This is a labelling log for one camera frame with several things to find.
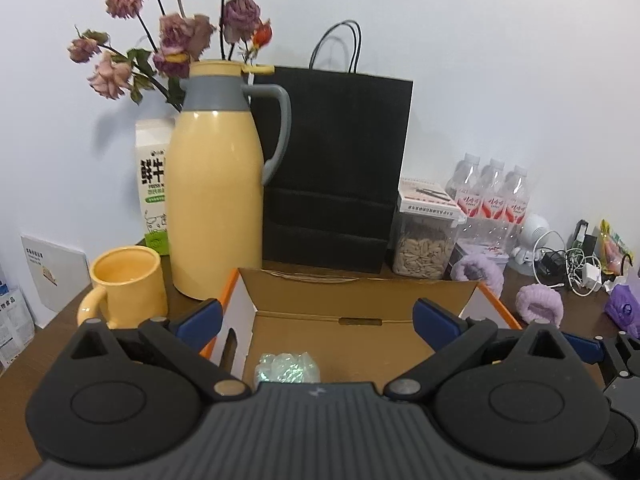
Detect dried rose bouquet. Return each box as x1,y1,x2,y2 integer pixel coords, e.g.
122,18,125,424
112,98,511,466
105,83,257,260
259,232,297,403
67,0,273,113

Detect clear water bottle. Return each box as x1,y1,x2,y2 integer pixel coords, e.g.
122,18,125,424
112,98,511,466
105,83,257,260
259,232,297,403
502,165,530,246
477,158,507,241
445,152,481,241

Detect clear seed container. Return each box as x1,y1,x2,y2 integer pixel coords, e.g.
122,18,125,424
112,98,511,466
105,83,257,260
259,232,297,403
391,177,467,279

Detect yellow pink snack packet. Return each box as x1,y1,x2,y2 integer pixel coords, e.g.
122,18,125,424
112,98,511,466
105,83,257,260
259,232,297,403
599,219,633,276

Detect tangled charging cables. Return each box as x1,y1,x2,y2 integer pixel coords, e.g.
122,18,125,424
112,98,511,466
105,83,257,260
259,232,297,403
532,230,601,296

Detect white milk carton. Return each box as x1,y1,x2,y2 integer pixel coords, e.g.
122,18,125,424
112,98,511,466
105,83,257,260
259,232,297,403
135,117,176,256

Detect printed cardboard box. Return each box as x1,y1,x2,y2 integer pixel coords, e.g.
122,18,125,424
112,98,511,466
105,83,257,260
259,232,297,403
200,267,523,396

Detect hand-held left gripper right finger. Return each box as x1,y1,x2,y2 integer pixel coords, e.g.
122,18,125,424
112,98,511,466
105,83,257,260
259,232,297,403
382,297,571,403

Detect yellow thermos jug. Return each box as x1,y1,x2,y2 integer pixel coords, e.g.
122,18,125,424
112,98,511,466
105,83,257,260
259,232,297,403
167,60,292,302

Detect white round device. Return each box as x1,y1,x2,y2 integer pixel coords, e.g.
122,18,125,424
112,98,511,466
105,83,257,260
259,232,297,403
510,213,551,268

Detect yellow mug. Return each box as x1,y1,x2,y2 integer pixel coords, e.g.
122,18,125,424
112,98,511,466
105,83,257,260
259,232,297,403
76,246,168,330

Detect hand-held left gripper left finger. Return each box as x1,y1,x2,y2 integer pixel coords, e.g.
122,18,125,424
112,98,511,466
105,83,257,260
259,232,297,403
67,299,253,403

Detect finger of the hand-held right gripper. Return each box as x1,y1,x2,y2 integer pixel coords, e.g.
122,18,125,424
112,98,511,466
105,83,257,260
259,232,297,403
560,330,640,387

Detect blue white packets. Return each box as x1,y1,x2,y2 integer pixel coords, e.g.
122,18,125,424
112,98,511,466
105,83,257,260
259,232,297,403
0,265,36,371

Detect white charger plug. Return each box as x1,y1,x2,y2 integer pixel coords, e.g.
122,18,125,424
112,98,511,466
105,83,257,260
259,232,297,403
582,262,604,291

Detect black paper bag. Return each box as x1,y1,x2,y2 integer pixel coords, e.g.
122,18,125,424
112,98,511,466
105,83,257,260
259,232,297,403
248,20,414,275

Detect black adapter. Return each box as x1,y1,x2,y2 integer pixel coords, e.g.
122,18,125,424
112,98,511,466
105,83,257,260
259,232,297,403
572,220,598,252

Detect purple packet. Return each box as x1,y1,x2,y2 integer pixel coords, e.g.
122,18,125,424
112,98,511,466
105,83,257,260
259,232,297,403
604,282,640,338

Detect purple fuzzy wristband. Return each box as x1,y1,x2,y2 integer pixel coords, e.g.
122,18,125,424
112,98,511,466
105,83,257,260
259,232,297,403
450,254,505,295
516,284,564,328

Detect iridescent plastic bag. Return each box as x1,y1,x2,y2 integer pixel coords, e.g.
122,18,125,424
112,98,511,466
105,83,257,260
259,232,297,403
253,351,321,386

